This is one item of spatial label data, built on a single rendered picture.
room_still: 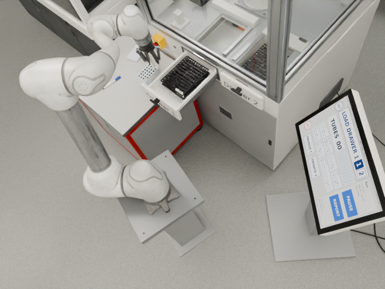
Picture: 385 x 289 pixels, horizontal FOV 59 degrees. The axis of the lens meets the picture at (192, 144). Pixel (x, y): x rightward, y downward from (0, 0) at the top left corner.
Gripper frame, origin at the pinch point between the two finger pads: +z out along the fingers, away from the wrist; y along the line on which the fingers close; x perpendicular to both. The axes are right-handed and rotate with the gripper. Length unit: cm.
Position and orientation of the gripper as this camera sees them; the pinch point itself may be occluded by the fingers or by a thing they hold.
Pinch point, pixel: (154, 63)
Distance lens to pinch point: 199.2
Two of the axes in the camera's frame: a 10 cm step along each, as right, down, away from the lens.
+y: 9.8, -0.9, -1.5
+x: -0.2, -9.2, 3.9
